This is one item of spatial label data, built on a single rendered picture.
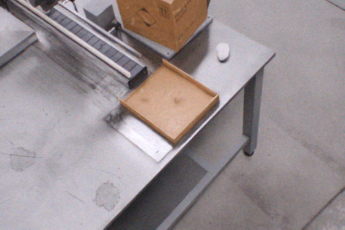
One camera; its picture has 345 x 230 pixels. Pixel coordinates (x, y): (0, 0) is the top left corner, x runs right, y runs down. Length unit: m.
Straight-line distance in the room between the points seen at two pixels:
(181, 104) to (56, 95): 0.52
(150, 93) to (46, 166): 0.49
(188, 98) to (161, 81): 0.15
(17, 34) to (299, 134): 1.61
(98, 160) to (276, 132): 1.29
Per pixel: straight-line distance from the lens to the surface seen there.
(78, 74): 1.94
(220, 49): 1.87
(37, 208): 1.66
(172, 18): 1.76
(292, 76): 2.91
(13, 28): 2.18
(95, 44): 1.96
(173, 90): 1.78
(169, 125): 1.69
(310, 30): 3.19
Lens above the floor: 2.24
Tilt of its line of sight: 54 degrees down
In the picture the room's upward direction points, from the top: 10 degrees counter-clockwise
